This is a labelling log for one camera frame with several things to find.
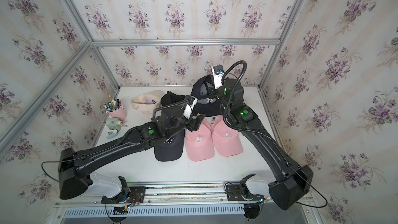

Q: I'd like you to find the pink cap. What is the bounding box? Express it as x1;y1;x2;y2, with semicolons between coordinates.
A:
184;119;215;162
210;117;243;157

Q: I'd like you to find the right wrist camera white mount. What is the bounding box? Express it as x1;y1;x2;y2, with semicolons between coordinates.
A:
211;64;224;89

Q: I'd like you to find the aluminium rail frame front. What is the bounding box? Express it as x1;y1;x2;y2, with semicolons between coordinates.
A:
45;183;323;224

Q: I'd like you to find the small blue white object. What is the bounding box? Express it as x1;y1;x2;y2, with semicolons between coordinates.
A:
107;130;119;140

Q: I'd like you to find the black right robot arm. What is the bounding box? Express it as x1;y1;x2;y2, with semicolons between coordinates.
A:
210;78;314;210

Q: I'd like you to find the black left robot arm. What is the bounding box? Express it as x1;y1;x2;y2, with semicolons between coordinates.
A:
58;109;205;202

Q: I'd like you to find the green tape dispenser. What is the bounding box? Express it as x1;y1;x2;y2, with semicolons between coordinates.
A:
105;118;127;132

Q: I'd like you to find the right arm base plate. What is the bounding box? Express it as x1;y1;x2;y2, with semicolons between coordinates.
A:
224;182;269;202

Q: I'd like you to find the black cap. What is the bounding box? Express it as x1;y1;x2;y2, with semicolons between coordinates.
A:
191;75;221;117
160;91;187;107

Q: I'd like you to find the pink pen cup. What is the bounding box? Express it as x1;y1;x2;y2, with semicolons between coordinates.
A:
103;98;127;121

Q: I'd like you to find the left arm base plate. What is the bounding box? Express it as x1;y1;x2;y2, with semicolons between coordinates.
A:
101;186;146;205

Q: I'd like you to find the beige cap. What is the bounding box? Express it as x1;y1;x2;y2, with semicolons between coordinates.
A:
131;90;165;115

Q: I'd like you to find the dark grey baseball cap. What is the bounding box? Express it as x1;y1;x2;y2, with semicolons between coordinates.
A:
154;130;185;162

